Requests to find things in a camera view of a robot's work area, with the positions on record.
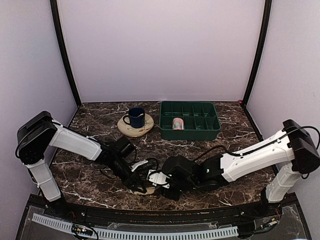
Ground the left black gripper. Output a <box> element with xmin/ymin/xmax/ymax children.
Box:
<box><xmin>109</xmin><ymin>155</ymin><xmax>147</xmax><ymax>193</ymax></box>

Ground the beige striped sock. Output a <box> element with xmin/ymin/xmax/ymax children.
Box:
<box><xmin>133</xmin><ymin>187</ymin><xmax>159</xmax><ymax>196</ymax></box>

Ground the pink patterned sock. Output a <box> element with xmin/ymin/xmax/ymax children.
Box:
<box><xmin>172</xmin><ymin>117</ymin><xmax>185</xmax><ymax>130</ymax></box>

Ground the green compartment tray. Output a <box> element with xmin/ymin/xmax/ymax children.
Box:
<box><xmin>159</xmin><ymin>101</ymin><xmax>221</xmax><ymax>141</ymax></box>

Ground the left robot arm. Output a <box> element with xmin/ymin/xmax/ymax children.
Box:
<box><xmin>15</xmin><ymin>111</ymin><xmax>147</xmax><ymax>218</ymax></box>

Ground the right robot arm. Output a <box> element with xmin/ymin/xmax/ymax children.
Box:
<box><xmin>160</xmin><ymin>119</ymin><xmax>320</xmax><ymax>217</ymax></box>

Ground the dark blue mug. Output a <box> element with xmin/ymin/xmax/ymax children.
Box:
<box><xmin>122</xmin><ymin>107</ymin><xmax>146</xmax><ymax>129</ymax></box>

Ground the black front rail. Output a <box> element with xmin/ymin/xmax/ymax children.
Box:
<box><xmin>63</xmin><ymin>202</ymin><xmax>282</xmax><ymax>225</ymax></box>

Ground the white slotted cable duct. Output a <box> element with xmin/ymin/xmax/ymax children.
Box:
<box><xmin>31</xmin><ymin>213</ymin><xmax>239</xmax><ymax>240</ymax></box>

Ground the black left frame post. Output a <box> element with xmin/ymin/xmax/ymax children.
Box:
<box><xmin>49</xmin><ymin>0</ymin><xmax>82</xmax><ymax>108</ymax></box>

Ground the black frame post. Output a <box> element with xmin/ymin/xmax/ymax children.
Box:
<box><xmin>49</xmin><ymin>0</ymin><xmax>82</xmax><ymax>108</ymax></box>
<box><xmin>242</xmin><ymin>0</ymin><xmax>273</xmax><ymax>106</ymax></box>

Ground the black right frame post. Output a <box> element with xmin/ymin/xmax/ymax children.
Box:
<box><xmin>242</xmin><ymin>0</ymin><xmax>273</xmax><ymax>106</ymax></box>

